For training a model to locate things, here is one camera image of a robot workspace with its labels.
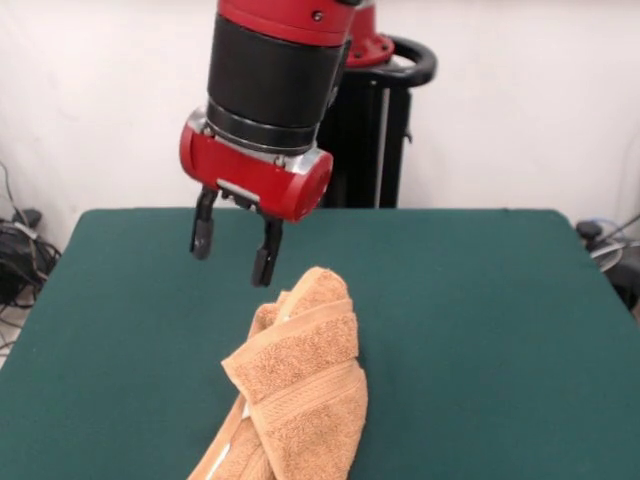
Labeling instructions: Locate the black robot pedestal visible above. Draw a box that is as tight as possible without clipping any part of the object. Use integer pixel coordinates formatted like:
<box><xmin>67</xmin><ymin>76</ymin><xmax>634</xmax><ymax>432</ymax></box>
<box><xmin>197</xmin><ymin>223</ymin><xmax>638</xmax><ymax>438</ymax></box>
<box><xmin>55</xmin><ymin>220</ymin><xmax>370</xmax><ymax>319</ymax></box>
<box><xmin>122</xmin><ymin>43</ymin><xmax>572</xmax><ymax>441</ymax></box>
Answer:
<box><xmin>319</xmin><ymin>32</ymin><xmax>439</xmax><ymax>210</ymax></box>

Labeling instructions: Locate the dark green table cloth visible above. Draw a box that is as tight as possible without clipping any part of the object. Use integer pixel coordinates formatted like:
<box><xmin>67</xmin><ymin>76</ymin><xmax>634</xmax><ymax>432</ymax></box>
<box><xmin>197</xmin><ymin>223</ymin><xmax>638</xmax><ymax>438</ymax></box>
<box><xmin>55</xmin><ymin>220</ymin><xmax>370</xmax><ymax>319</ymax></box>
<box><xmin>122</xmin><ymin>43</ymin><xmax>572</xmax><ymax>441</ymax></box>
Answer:
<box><xmin>0</xmin><ymin>207</ymin><xmax>640</xmax><ymax>480</ymax></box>

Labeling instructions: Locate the grey round stand base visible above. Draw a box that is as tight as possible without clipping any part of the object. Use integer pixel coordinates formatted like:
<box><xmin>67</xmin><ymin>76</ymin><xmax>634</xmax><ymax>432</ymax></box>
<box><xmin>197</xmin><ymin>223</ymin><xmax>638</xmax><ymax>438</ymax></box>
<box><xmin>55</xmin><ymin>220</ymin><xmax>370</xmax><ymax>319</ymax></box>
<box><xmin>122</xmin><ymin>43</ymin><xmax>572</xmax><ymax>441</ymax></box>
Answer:
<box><xmin>588</xmin><ymin>238</ymin><xmax>625</xmax><ymax>275</ymax></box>

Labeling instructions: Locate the black cable tangle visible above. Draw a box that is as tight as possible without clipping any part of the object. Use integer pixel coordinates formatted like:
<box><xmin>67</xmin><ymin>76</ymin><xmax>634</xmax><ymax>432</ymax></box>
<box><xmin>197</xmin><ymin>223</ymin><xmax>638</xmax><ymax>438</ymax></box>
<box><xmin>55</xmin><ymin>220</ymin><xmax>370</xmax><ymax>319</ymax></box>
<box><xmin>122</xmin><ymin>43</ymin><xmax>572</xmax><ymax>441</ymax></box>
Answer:
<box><xmin>0</xmin><ymin>159</ymin><xmax>64</xmax><ymax>351</ymax></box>

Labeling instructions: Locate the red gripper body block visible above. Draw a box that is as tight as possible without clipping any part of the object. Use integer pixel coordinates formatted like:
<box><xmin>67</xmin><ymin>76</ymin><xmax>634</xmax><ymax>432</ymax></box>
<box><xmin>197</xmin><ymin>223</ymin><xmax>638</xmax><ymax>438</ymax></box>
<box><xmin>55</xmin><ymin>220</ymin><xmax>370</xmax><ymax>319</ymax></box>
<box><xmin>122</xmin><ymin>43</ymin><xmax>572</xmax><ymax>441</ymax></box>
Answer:
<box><xmin>179</xmin><ymin>107</ymin><xmax>335</xmax><ymax>225</ymax></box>

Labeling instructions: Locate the orange terry towel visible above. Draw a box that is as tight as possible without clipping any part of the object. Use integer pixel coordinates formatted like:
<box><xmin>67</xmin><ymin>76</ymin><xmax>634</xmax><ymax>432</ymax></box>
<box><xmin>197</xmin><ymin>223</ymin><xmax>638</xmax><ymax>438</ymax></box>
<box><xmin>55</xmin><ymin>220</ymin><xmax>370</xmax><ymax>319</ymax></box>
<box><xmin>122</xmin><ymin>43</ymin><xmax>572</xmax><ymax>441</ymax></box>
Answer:
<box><xmin>187</xmin><ymin>266</ymin><xmax>370</xmax><ymax>480</ymax></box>

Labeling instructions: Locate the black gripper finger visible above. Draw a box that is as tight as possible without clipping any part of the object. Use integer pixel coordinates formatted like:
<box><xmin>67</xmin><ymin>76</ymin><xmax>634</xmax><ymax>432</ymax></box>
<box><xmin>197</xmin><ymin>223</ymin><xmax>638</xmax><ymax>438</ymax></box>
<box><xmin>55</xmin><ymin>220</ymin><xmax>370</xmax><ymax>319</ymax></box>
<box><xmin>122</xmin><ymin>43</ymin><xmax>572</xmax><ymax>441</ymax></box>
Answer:
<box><xmin>188</xmin><ymin>185</ymin><xmax>220</xmax><ymax>261</ymax></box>
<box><xmin>249</xmin><ymin>213</ymin><xmax>285</xmax><ymax>289</ymax></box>

